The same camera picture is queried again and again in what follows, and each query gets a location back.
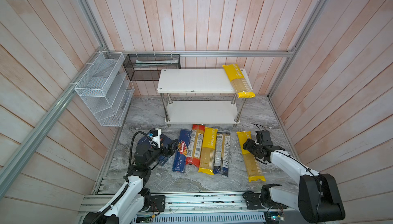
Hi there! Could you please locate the yellow pastatime spaghetti bag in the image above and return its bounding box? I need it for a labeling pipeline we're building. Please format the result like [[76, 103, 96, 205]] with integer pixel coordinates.
[[198, 127, 218, 175], [236, 132, 266, 182], [223, 63, 255, 98]]

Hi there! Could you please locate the clear blue-ended spaghetti bag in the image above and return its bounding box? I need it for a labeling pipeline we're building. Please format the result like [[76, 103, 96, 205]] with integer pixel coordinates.
[[213, 133, 230, 177]]

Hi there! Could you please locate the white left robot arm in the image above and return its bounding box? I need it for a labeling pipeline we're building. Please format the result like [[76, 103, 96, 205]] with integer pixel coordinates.
[[83, 139, 179, 224]]

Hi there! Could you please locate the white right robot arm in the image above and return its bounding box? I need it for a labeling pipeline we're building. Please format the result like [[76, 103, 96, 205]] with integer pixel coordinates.
[[237, 130, 346, 224]]

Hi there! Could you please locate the white two-tier shelf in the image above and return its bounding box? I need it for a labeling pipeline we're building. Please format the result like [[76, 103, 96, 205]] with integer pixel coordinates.
[[157, 69, 246, 126]]

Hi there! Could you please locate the blue Barilla rigatoni box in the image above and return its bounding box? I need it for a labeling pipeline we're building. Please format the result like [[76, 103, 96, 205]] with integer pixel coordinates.
[[134, 128, 174, 168]]

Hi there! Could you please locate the blue Barilla spaghetti bag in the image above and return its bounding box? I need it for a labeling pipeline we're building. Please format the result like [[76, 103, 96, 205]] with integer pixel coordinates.
[[172, 129, 191, 173]]

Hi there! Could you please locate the red spaghetti bag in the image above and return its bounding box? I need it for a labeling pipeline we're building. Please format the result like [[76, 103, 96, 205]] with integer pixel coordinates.
[[186, 124, 205, 168]]

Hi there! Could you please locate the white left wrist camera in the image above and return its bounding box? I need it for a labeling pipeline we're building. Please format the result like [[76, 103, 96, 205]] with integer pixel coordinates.
[[148, 128, 162, 148]]

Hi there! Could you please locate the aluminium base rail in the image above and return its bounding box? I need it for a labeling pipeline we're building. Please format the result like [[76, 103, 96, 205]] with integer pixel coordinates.
[[76, 191, 308, 224]]

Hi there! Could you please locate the black mesh wall basket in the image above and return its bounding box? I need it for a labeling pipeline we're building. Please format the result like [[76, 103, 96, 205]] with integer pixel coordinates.
[[123, 53, 181, 81]]

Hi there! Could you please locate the white wire mesh organizer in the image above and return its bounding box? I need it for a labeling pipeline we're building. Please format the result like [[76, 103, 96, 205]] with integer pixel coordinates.
[[75, 51, 135, 127]]

